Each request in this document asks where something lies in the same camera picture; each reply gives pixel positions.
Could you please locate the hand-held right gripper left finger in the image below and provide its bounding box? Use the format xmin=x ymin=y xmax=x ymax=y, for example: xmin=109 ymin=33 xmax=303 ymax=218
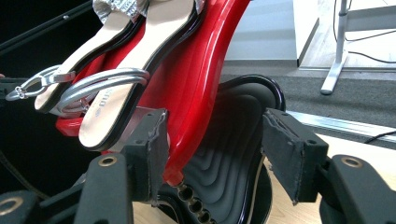
xmin=120 ymin=108 xmax=170 ymax=207

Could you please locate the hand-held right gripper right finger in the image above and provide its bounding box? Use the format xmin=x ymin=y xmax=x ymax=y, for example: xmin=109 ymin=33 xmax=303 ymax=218
xmin=261 ymin=107 xmax=330 ymax=206

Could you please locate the beige sandal with silver straps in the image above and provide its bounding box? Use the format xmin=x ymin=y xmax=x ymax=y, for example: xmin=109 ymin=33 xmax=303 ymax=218
xmin=5 ymin=0 xmax=150 ymax=115
xmin=56 ymin=0 xmax=207 ymax=152

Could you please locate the red and black shoe rack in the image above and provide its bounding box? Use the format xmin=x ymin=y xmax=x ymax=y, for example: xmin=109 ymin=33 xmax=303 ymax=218
xmin=55 ymin=0 xmax=287 ymax=224

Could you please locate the white desk leg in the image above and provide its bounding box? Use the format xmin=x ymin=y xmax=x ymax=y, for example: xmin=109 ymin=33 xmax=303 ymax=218
xmin=319 ymin=0 xmax=350 ymax=96

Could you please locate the white desk panel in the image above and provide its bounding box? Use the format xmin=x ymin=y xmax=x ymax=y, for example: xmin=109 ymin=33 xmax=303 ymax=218
xmin=292 ymin=0 xmax=320 ymax=68

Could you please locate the black metal bar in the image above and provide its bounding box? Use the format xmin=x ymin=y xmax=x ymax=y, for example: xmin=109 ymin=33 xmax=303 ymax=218
xmin=0 ymin=0 xmax=94 ymax=58

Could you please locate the aluminium rail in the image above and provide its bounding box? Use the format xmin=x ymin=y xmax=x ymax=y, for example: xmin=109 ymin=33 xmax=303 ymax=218
xmin=285 ymin=109 xmax=396 ymax=145

